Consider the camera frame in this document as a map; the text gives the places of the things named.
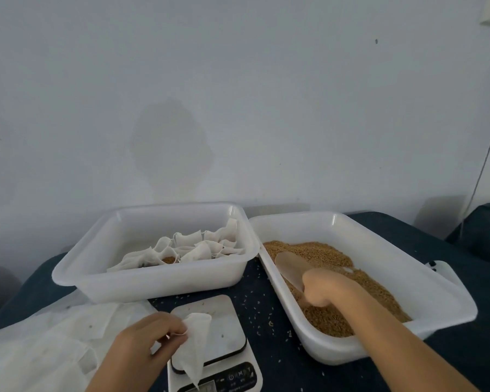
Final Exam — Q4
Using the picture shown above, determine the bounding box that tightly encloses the person's right hand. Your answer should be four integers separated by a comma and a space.
301, 267, 365, 309

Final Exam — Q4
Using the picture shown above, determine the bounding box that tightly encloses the person's left hand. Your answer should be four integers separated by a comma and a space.
85, 311, 191, 392

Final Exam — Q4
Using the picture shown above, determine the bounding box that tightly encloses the brown grain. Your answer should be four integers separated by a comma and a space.
263, 240, 413, 339

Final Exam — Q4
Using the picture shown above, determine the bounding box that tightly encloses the clear plastic scoop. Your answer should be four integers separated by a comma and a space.
273, 250, 315, 295

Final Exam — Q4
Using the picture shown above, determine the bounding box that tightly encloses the white mesh bag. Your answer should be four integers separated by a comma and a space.
173, 311, 213, 390

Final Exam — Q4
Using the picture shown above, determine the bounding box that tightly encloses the white tray of grain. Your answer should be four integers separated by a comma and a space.
247, 210, 480, 366

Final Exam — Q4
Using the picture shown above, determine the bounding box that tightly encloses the white plastic tub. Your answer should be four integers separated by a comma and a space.
51, 202, 262, 304

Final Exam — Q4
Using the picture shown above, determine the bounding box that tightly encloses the pile of white bags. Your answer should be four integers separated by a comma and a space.
0, 290, 160, 392

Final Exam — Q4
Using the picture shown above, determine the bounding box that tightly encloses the person's right forearm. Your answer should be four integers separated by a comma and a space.
339, 283, 479, 392

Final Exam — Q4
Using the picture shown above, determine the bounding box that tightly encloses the dark blue tablecloth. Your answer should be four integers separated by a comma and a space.
0, 210, 490, 392

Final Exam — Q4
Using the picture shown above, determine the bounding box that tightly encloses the white digital kitchen scale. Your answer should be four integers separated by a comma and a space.
167, 293, 264, 392

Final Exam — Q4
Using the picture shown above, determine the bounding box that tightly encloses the dark blue covered furniture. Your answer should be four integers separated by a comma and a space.
445, 201, 490, 270

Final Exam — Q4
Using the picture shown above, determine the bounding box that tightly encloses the white cable on wall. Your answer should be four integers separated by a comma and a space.
455, 97, 490, 237

